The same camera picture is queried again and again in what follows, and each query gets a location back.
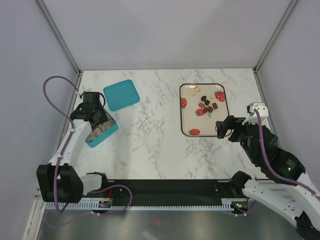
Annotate metal serving tongs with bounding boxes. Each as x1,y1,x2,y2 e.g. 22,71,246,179
98,112,116,133

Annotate teal box lid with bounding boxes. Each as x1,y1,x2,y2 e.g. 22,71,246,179
103,79,140,112

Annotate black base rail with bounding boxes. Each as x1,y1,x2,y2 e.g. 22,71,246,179
79,178,251,207

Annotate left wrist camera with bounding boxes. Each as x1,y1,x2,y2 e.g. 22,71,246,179
83,91,106,106

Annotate teal chocolate box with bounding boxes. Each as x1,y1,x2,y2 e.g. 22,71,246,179
85,110,119,148

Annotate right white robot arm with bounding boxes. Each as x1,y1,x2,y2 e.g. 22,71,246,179
215,115,320,240

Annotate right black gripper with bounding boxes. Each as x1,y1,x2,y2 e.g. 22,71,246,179
214,114,261,164

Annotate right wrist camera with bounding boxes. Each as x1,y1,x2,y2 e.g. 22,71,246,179
242,102,269,125

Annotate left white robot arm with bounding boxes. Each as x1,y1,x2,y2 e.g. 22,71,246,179
36,91,110,204

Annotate brown rectangular chocolate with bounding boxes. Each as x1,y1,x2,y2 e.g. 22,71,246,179
212,102,218,110

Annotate strawberry pattern tray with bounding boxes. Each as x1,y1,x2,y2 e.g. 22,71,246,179
179,83,229,137

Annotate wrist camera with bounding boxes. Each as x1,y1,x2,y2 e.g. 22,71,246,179
242,102,269,125
83,91,106,106

